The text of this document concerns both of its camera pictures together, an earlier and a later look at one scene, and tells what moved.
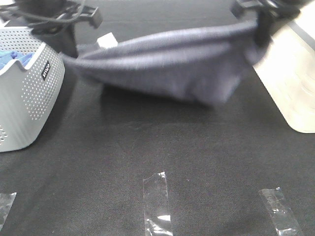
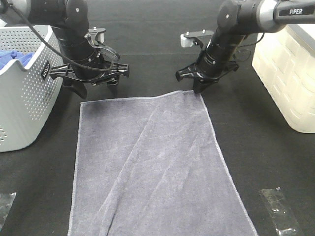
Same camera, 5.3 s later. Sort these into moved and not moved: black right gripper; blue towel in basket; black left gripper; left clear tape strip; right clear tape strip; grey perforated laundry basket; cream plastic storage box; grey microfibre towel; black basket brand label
Moved: black left gripper; grey microfibre towel; black right gripper
Not moved: blue towel in basket; left clear tape strip; cream plastic storage box; grey perforated laundry basket; right clear tape strip; black basket brand label
